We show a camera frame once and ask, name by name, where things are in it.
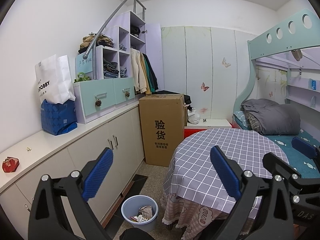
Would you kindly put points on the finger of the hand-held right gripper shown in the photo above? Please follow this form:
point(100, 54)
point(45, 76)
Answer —
point(275, 162)
point(303, 147)

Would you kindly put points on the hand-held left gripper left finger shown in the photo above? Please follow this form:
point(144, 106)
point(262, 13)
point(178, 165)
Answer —
point(97, 172)

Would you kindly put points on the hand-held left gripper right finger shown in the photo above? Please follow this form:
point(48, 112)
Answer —
point(225, 172)

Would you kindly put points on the blue plastic bin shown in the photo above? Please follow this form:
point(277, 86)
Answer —
point(127, 206)

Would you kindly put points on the red white package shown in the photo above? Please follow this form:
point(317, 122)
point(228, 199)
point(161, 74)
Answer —
point(138, 219)

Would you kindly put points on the teal bed sheet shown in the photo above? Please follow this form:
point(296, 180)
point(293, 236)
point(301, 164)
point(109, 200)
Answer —
point(285, 142)

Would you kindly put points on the round table, checked cloth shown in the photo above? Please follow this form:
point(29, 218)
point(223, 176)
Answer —
point(197, 170)

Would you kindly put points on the white low cabinet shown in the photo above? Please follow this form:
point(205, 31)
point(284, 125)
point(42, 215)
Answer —
point(75, 150)

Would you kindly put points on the grey blanket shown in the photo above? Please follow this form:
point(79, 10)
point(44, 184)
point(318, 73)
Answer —
point(275, 117)

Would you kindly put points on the grey checked pillow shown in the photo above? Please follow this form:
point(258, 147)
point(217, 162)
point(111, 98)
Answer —
point(252, 121)

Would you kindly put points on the white low platform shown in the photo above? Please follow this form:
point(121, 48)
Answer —
point(215, 123)

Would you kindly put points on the red box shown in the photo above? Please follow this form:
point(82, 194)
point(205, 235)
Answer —
point(195, 132)

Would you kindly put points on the blue plaid pillow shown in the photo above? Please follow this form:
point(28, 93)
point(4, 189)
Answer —
point(240, 118)

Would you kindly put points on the pink cartoon table skirt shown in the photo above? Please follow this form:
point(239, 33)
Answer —
point(185, 217)

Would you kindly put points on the small blue box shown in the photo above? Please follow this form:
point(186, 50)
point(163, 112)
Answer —
point(313, 83)

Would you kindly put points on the white plastic bag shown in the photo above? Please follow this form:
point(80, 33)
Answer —
point(193, 116)

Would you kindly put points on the pink flower sticker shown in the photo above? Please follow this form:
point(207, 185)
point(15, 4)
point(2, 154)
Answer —
point(203, 110)

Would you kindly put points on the blue patterned bag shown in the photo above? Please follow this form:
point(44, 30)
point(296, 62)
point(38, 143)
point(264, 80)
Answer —
point(58, 117)

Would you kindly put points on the small cardboard box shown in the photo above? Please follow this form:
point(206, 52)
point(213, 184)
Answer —
point(185, 116)

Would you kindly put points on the teal drawer cabinet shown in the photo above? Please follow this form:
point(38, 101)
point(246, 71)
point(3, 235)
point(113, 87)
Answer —
point(100, 92)

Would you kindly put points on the black cloth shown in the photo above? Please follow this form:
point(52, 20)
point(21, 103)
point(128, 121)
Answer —
point(187, 98)

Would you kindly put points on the small red pouch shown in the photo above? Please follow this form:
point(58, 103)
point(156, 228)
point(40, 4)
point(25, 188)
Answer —
point(10, 164)

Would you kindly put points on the tall cardboard box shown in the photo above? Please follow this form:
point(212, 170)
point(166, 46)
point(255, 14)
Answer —
point(161, 112)

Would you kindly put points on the red butterfly sticker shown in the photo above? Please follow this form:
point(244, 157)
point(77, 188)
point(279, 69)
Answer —
point(204, 86)

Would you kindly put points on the brown hanging toy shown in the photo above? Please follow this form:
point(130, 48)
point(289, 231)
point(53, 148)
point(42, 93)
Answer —
point(296, 53)

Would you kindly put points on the green artificial plant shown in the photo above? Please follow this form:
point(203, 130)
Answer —
point(81, 77)

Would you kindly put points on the white paper bag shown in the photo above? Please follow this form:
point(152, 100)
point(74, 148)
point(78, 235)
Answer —
point(52, 80)

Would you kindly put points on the folded blue clothes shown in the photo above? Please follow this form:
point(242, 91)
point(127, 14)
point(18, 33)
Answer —
point(124, 72)

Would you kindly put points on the folded dark jeans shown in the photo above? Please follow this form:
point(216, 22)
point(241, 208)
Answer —
point(111, 68)

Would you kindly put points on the tan hanging jacket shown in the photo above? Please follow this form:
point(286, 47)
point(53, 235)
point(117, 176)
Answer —
point(147, 80)

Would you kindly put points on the teal bunk bed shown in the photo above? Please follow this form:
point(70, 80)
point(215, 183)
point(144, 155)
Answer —
point(275, 43)

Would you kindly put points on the pale blue sign board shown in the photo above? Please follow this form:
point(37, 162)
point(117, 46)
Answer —
point(83, 65)

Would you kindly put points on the green hanging jacket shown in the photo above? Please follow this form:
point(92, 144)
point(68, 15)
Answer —
point(150, 77)

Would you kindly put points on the cream hanging jacket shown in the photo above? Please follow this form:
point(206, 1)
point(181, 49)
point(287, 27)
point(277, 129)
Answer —
point(136, 70)

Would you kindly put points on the pale butterfly sticker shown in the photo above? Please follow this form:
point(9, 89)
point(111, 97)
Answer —
point(226, 62)

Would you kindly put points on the stepped cubby shelf with drawers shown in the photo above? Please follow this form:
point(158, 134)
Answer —
point(94, 62)

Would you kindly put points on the black hanging coat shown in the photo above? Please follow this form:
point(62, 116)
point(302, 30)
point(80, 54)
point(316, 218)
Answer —
point(155, 77)

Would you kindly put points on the white wardrobe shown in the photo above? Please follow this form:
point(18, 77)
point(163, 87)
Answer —
point(195, 55)

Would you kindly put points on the folded grey clothes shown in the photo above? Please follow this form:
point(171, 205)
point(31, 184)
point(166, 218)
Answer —
point(123, 47)

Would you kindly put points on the lilac cabinet door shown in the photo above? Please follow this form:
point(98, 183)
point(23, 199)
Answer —
point(153, 55)

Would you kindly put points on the pile of brown clothes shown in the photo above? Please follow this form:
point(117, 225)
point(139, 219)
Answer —
point(102, 40)

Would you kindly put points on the folded black clothes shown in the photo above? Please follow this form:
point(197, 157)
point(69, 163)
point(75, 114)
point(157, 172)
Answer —
point(135, 30)

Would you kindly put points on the open wardrobe with clothes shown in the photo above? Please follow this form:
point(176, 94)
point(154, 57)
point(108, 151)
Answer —
point(117, 20)

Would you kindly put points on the lilac wall shelf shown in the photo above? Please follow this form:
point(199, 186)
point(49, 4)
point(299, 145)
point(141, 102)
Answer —
point(300, 97)

